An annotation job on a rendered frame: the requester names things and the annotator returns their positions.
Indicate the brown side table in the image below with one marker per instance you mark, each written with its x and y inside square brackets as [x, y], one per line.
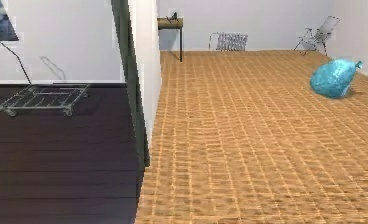
[171, 23]

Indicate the framed blue picture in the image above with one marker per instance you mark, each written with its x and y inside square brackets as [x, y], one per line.
[1, 23]

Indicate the grey folding chair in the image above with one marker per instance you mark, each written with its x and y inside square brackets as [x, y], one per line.
[320, 33]

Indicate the small dark object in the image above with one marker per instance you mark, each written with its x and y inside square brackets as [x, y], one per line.
[173, 17]

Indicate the blue glass vase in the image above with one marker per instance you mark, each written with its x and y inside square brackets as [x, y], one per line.
[332, 79]

